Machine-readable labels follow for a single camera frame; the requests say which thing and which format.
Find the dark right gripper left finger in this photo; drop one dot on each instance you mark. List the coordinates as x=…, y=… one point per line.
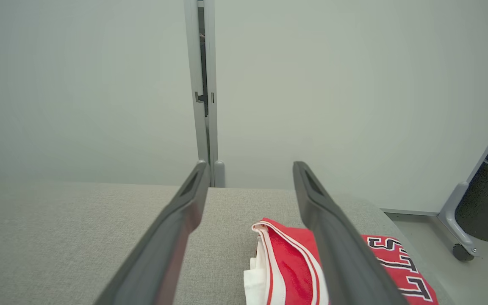
x=163, y=250

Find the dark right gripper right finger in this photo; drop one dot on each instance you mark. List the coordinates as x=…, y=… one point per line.
x=341, y=254

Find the red and white shirt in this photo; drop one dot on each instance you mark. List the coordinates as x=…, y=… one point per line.
x=286, y=262

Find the grey double partition post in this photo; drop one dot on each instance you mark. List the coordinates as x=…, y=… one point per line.
x=212, y=63

